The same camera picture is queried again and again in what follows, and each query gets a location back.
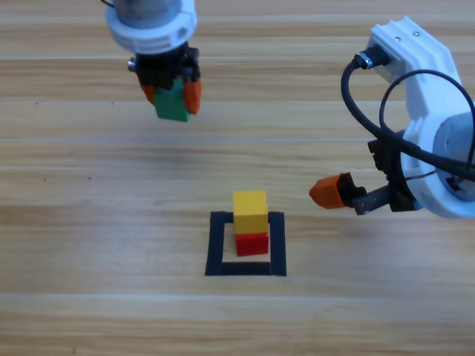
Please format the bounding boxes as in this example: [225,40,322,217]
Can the black tape square outline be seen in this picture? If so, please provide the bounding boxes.
[204,211,288,278]

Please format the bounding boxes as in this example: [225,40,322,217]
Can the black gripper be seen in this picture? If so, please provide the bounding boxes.
[125,44,204,116]
[308,138,419,217]

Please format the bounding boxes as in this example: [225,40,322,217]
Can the red cube block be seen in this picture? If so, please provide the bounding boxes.
[235,231,270,257]

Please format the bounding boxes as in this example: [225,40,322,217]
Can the yellow cube block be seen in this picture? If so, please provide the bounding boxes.
[232,190,269,235]

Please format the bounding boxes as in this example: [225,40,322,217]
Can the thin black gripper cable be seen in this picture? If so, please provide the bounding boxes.
[379,69,475,168]

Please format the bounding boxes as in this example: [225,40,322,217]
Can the green cube block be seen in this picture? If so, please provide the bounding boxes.
[154,79,192,123]

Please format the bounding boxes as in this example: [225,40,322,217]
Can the thick black camera cable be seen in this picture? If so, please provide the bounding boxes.
[340,47,475,175]

